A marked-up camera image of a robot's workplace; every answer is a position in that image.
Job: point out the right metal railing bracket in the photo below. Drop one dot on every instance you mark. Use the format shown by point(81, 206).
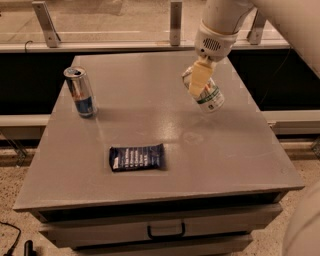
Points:
point(254, 36)

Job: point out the white green 7up can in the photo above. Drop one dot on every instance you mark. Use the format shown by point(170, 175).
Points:
point(211, 98)

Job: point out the left metal railing bracket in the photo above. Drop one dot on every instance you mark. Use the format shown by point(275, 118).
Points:
point(51, 37)

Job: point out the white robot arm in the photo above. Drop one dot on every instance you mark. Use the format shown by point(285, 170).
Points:
point(298, 22)

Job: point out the middle metal railing bracket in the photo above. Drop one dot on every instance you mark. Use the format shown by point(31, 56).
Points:
point(175, 22)

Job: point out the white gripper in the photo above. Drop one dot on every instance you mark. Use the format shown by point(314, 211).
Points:
point(213, 45)

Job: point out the silver blue Red Bull can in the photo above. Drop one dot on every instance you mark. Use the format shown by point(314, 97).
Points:
point(81, 91)

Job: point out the metal railing bracket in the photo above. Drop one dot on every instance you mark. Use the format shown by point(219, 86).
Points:
point(254, 36)
point(51, 37)
point(175, 22)

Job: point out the black drawer handle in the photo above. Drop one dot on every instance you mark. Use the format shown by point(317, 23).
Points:
point(163, 232)

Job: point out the dark blue snack packet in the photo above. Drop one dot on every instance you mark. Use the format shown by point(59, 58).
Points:
point(136, 158)

